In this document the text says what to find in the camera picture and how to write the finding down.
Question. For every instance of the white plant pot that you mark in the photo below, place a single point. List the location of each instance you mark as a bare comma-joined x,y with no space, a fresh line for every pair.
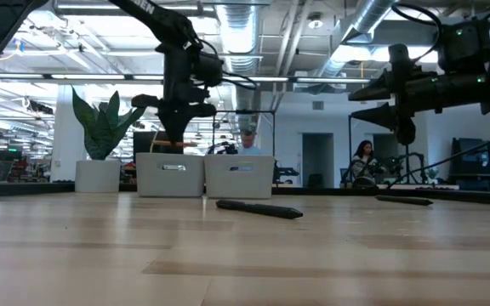
97,176

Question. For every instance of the orange pencil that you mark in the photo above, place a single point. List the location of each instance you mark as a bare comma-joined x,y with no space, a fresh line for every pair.
160,143

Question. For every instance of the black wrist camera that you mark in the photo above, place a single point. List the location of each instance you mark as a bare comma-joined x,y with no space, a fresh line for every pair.
209,70
466,44

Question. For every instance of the green snake plant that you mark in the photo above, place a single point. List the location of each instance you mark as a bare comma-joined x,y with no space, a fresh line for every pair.
100,132

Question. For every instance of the dark workstation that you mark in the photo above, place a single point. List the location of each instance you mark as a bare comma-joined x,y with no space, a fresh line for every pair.
479,161

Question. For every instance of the black pen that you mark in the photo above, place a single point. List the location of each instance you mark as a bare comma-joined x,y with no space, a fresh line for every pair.
404,200
258,209

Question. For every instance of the white pillar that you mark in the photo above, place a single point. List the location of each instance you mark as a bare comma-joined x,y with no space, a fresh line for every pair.
64,140

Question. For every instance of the black aluminium table frame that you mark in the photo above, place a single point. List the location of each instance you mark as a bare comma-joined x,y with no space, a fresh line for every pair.
24,189

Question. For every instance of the translucent grey plastic bin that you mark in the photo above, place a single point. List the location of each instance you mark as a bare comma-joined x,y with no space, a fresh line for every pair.
170,183
238,185

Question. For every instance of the long ceiling light bar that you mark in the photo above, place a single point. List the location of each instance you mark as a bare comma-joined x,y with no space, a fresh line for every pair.
87,77

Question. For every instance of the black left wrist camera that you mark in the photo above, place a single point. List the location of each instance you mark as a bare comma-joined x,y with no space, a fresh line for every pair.
209,70

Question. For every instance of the black gantry frame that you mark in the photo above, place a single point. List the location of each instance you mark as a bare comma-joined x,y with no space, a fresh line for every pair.
245,112
349,149

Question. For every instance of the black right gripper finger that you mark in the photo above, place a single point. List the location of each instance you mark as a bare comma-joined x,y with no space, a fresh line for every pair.
379,90
381,115

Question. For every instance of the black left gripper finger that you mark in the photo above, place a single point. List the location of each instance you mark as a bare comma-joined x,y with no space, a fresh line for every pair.
184,125
170,125

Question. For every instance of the silver spiral ventilation duct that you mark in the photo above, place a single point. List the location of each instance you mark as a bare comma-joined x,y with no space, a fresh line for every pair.
241,34
368,17

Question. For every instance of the black background robot arm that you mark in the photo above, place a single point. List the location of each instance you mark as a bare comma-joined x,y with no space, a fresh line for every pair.
285,173

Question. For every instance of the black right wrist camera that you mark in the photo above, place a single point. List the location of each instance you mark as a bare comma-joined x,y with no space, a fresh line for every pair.
466,44

